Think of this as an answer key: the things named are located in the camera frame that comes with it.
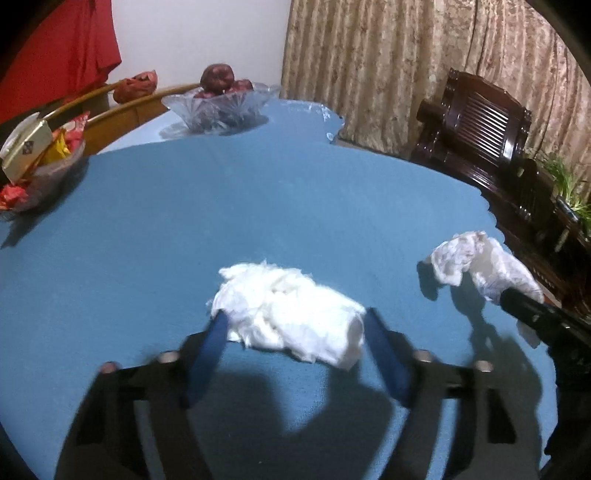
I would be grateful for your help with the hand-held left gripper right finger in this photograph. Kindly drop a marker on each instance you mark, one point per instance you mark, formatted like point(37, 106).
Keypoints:
point(388, 355)

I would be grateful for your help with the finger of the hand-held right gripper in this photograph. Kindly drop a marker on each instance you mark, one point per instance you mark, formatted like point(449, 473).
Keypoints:
point(540, 314)

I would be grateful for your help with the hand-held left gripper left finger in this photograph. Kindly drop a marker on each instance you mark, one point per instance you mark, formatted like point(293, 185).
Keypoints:
point(210, 355)

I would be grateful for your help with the white tissue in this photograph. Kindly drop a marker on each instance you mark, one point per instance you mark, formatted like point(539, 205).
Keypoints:
point(485, 267)

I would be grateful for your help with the white tissue wad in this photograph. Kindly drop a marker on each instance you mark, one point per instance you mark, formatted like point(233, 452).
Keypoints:
point(286, 314)

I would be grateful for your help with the dark wooden side table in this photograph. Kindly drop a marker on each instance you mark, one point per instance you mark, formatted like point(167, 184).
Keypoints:
point(545, 221)

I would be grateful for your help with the green potted plant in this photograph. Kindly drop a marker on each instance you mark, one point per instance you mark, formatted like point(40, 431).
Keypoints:
point(565, 180)

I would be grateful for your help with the blue tablecloth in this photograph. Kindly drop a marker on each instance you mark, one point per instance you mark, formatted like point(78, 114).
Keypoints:
point(138, 230)

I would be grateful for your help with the dark wooden chair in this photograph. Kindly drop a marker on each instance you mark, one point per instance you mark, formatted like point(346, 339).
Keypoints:
point(475, 124)

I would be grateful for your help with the glass snack bowl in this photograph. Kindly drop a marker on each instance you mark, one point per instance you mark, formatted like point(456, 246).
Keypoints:
point(51, 180)

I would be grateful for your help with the glass fruit bowl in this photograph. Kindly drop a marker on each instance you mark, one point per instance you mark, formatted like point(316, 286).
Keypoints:
point(221, 110)

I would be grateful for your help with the light wooden chair backrest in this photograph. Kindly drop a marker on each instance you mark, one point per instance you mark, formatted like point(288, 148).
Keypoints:
point(134, 120)
point(78, 99)

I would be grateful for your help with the red candy wrapper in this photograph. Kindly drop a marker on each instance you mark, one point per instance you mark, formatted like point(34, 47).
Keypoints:
point(13, 196)

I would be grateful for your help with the small red date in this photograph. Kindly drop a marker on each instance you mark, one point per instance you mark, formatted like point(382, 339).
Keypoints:
point(242, 85)
point(204, 94)

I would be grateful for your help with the large red date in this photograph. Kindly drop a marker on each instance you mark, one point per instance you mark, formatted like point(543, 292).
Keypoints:
point(217, 77)

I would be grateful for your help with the gold box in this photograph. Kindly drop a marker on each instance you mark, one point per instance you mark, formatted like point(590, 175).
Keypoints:
point(27, 145)

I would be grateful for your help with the red crumpled bag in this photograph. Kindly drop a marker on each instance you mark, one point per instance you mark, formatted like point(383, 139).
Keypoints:
point(135, 86)

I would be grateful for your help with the beige patterned curtain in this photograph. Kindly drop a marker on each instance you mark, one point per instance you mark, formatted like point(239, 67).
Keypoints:
point(392, 60)

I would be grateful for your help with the red cloth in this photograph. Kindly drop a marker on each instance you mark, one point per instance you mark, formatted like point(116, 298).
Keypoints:
point(60, 41)

